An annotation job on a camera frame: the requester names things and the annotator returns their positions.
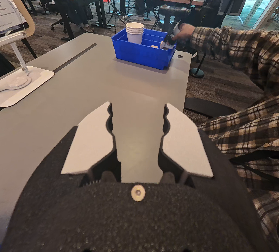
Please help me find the person in plaid shirt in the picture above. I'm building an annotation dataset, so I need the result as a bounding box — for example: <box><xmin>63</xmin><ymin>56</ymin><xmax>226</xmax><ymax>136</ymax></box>
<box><xmin>197</xmin><ymin>95</ymin><xmax>279</xmax><ymax>248</ymax></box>

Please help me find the blue plastic bin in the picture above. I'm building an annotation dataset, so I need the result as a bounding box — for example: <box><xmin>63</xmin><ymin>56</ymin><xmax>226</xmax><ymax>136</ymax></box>
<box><xmin>111</xmin><ymin>28</ymin><xmax>176</xmax><ymax>71</ymax></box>

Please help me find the black office chair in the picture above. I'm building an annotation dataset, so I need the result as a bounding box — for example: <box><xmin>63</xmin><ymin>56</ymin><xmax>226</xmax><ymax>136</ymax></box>
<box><xmin>184</xmin><ymin>98</ymin><xmax>238</xmax><ymax>119</ymax></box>

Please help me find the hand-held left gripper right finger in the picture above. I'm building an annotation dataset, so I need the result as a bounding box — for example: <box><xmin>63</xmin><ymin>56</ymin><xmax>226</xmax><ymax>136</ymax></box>
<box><xmin>158</xmin><ymin>103</ymin><xmax>214</xmax><ymax>179</ymax></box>

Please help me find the person's right hand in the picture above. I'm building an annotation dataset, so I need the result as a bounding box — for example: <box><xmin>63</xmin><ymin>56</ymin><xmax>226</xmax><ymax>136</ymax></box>
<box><xmin>172</xmin><ymin>23</ymin><xmax>195</xmax><ymax>42</ymax></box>

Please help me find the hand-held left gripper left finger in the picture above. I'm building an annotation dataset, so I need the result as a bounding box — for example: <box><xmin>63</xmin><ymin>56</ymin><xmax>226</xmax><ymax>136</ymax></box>
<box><xmin>61</xmin><ymin>101</ymin><xmax>117</xmax><ymax>176</ymax></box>

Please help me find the white instruction sheet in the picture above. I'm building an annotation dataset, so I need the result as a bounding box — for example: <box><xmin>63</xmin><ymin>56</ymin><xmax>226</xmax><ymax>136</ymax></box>
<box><xmin>0</xmin><ymin>0</ymin><xmax>24</xmax><ymax>32</ymax></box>

